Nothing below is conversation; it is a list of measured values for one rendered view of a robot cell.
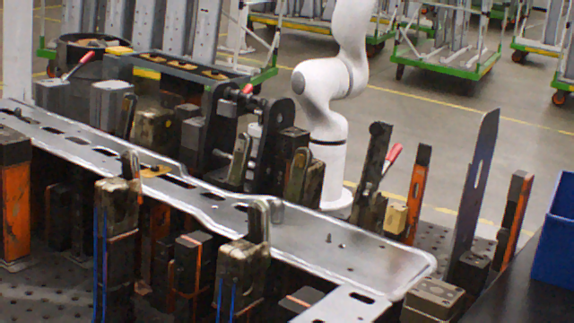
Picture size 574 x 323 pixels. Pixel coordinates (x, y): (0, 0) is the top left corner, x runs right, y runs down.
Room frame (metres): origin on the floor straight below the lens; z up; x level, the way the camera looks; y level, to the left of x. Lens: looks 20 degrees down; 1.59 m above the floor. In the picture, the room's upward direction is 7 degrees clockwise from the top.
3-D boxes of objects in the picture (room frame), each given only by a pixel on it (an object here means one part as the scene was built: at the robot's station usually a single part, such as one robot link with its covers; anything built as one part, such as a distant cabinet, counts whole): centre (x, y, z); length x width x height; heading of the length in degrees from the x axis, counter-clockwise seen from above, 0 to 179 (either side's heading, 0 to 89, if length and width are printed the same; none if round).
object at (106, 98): (1.80, 0.49, 0.90); 0.13 x 0.10 x 0.41; 148
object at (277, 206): (1.31, 0.01, 1.02); 0.03 x 0.03 x 0.07
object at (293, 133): (1.55, 0.00, 0.91); 0.07 x 0.05 x 0.42; 148
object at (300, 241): (1.49, 0.32, 1.00); 1.38 x 0.22 x 0.02; 58
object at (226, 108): (1.61, 0.11, 0.94); 0.18 x 0.13 x 0.49; 58
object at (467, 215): (1.09, -0.32, 1.17); 0.12 x 0.01 x 0.34; 148
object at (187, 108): (1.72, 0.27, 0.90); 0.05 x 0.05 x 0.40; 58
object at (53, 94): (1.93, 0.72, 0.88); 0.11 x 0.10 x 0.36; 148
